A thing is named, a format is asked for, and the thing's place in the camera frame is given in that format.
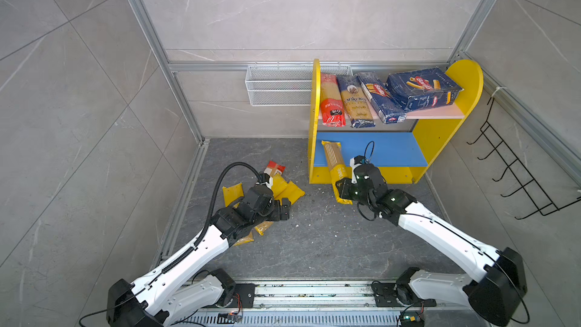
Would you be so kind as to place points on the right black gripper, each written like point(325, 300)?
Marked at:
point(343, 191)

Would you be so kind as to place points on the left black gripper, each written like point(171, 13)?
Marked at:
point(278, 214)

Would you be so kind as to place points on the yellow Pastatime spaghetti bag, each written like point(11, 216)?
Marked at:
point(336, 165)

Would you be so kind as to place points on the blue yellow spaghetti bag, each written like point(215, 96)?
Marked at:
point(355, 102)

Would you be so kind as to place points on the blue Barilla spaghetti bag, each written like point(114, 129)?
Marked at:
point(388, 111)

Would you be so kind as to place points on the red yellow pasta bag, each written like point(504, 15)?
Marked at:
point(331, 104)

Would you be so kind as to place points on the blue Barilla rigatoni box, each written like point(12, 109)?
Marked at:
point(423, 89)

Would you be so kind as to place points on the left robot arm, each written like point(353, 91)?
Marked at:
point(163, 296)

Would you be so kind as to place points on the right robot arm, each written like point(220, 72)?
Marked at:
point(493, 282)

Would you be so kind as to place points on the yellow shelf unit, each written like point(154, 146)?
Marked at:
point(403, 158)

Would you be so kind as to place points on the small tan pasta bag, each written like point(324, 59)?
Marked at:
point(232, 198)

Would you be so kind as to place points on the red white spaghetti bag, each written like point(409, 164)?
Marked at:
point(274, 169)

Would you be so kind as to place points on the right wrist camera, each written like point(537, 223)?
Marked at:
point(357, 161)

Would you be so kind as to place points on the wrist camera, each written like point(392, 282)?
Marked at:
point(357, 161)
point(265, 179)

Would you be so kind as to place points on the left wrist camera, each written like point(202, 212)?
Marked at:
point(265, 179)

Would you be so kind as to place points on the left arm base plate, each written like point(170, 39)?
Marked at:
point(243, 294)

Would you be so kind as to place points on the aluminium mounting rail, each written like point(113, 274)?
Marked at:
point(329, 303)

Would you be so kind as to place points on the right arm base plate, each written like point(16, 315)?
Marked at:
point(395, 295)

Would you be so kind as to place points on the white wire mesh basket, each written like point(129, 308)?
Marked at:
point(281, 84)

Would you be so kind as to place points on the black wire hook rack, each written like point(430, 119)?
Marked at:
point(515, 166)

